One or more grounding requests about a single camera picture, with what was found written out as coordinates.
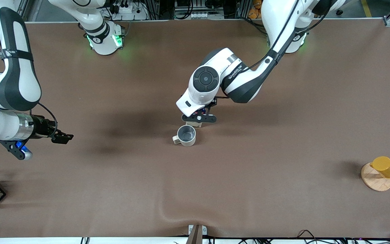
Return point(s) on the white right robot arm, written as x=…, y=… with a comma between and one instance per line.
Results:
x=12, y=84

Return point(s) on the white power strip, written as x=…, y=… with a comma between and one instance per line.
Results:
x=129, y=9

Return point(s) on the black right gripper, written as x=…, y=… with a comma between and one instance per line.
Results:
x=43, y=129

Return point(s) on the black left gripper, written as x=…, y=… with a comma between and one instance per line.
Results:
x=213, y=103

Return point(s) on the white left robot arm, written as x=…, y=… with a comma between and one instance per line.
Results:
x=242, y=84

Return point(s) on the blue milk carton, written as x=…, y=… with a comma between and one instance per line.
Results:
x=195, y=124

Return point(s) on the grey ceramic mug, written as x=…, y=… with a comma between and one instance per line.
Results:
x=190, y=139

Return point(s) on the round wooden cup stand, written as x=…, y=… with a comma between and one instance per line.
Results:
x=374, y=181

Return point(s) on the yellow plastic cup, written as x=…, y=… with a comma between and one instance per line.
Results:
x=386, y=167

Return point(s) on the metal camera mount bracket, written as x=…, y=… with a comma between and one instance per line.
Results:
x=196, y=234

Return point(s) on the brown table cloth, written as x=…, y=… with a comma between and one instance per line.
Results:
x=195, y=186

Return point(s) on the bag of orange buns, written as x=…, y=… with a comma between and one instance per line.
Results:
x=255, y=10

